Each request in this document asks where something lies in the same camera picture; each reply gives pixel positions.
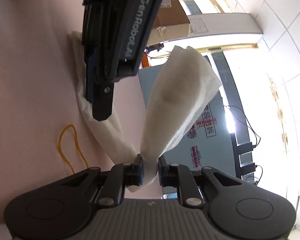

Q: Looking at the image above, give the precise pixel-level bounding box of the white fabric shopping bag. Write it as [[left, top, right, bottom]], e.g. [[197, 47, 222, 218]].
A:
[[71, 31, 221, 186]]

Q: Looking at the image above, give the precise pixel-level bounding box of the yellow rubber band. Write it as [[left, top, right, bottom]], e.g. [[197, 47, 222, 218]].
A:
[[57, 124, 89, 174]]

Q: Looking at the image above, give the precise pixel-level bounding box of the far brown cardboard box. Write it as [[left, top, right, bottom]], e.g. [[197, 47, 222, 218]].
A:
[[147, 0, 190, 46]]

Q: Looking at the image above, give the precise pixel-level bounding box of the black power adapter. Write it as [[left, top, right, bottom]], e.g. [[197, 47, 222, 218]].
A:
[[236, 142, 255, 155]]

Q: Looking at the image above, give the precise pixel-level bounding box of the large blue foam board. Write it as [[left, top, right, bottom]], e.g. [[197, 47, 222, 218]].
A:
[[139, 64, 235, 175]]

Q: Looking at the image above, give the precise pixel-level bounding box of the black cable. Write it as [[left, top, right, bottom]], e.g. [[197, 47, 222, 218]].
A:
[[225, 104, 266, 185]]

